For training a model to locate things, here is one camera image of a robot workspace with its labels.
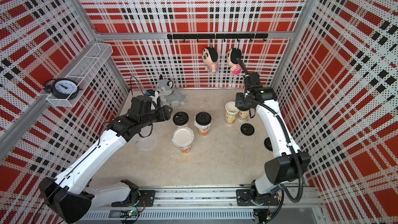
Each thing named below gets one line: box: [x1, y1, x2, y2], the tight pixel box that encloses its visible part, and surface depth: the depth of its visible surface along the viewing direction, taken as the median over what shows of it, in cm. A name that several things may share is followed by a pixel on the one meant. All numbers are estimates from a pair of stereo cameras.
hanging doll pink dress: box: [226, 47, 243, 75], surface depth 96 cm
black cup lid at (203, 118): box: [195, 111, 212, 126], surface depth 84 cm
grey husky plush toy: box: [156, 74, 189, 108], surface depth 100 cm
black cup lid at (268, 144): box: [263, 136, 274, 152], surface depth 92 cm
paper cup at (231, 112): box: [224, 101, 240, 126], surface depth 93 cm
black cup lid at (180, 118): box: [172, 110, 190, 126], surface depth 85 cm
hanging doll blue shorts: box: [201, 46, 220, 74], surface depth 95 cm
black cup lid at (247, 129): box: [240, 122, 255, 136], surface depth 100 cm
